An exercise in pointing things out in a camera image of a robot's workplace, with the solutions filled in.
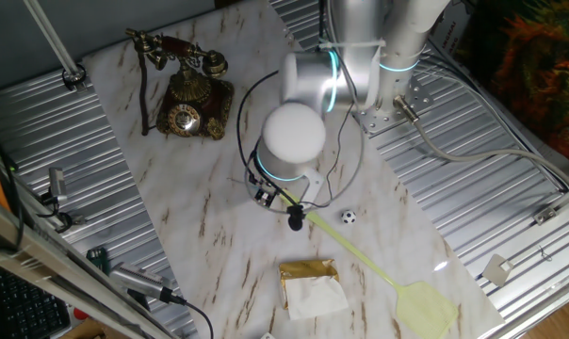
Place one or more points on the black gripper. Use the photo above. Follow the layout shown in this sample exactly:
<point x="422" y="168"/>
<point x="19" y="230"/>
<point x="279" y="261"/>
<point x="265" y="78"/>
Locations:
<point x="258" y="182"/>

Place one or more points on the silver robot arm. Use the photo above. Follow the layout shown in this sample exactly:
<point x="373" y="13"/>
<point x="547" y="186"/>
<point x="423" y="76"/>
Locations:
<point x="294" y="132"/>

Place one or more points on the vintage brass rotary phone base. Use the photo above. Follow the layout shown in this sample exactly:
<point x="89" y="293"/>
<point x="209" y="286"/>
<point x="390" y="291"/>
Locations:
<point x="190" y="120"/>

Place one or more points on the mini soccer ball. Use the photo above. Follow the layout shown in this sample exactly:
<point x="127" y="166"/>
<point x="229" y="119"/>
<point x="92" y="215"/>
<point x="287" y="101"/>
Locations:
<point x="348" y="217"/>

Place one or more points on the gold tissue pack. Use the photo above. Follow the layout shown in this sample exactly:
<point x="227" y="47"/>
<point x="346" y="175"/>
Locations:
<point x="313" y="292"/>

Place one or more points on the small white object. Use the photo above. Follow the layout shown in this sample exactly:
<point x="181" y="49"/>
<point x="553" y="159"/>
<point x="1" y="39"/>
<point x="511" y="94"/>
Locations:
<point x="268" y="336"/>

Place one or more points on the green hex key holder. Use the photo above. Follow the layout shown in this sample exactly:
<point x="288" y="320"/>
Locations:
<point x="98" y="260"/>

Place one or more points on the yellow-green fly swatter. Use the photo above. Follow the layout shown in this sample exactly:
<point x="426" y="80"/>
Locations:
<point x="426" y="311"/>

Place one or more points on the red emergency stop button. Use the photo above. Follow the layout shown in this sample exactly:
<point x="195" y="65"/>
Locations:
<point x="79" y="314"/>

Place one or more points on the white square tag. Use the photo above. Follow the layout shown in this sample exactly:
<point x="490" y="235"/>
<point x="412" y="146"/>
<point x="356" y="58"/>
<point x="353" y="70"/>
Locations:
<point x="497" y="269"/>

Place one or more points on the white box with red print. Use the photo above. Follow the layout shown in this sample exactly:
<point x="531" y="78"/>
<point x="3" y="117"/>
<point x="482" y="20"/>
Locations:
<point x="456" y="35"/>

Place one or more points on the black keyboard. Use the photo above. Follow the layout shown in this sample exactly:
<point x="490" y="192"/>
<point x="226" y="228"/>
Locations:
<point x="25" y="311"/>

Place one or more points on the white slanted pole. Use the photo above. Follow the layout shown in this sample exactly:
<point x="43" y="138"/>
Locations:
<point x="49" y="35"/>

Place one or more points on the small metal hook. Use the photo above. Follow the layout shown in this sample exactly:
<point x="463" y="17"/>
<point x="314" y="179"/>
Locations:
<point x="544" y="254"/>

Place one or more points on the colourful patterned cloth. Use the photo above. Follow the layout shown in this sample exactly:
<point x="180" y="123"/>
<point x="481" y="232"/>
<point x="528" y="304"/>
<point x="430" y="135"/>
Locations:
<point x="539" y="70"/>

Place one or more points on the silver ribbed camera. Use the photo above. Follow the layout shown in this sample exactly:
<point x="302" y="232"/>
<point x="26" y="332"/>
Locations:
<point x="138" y="280"/>

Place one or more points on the small silver camera on mount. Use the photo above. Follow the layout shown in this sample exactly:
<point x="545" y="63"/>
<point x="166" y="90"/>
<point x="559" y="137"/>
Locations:
<point x="57" y="184"/>

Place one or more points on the aluminium frame bar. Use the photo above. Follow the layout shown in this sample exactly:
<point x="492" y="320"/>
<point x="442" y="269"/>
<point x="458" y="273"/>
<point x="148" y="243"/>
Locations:
<point x="53" y="261"/>

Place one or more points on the small metal corner bracket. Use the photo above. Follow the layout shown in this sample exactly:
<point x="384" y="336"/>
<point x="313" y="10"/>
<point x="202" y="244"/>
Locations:
<point x="545" y="215"/>

